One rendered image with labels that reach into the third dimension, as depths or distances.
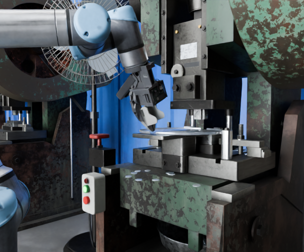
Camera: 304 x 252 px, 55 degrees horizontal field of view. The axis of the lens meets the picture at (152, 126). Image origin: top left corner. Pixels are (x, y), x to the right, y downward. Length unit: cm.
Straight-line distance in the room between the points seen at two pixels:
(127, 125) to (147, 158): 198
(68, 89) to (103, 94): 118
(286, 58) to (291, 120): 50
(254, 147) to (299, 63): 34
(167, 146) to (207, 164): 15
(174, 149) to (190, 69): 29
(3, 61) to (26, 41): 143
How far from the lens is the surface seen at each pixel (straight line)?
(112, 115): 323
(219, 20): 97
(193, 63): 105
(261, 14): 71
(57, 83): 221
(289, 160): 121
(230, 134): 91
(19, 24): 66
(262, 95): 120
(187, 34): 109
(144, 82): 82
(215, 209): 78
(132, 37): 79
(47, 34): 65
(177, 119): 261
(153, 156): 108
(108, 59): 173
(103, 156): 113
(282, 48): 75
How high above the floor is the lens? 85
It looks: 3 degrees down
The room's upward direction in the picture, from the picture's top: straight up
